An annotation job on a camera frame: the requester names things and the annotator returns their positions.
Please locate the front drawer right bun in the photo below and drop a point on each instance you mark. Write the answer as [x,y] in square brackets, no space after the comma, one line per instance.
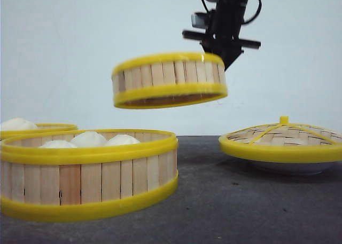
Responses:
[122,139]

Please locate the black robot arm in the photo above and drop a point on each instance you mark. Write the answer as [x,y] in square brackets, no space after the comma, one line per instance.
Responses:
[232,10]

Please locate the white bun in left drawer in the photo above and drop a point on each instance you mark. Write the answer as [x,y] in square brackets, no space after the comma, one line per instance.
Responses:
[18,124]

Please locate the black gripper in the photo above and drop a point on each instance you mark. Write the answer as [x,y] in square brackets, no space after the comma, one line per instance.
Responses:
[221,40]

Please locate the white plate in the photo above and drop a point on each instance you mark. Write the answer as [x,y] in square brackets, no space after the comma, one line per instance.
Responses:
[293,168]

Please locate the woven bamboo steamer lid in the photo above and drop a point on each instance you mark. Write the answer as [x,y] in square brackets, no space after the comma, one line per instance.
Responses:
[283,142]

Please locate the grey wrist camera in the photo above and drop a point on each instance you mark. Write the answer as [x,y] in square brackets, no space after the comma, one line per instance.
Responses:
[202,20]

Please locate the front drawer left bun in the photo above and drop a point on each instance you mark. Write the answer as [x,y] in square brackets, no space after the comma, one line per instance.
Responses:
[58,144]

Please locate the bamboo steamer drawer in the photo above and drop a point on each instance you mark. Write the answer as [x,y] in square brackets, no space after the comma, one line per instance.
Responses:
[79,184]
[168,80]
[42,128]

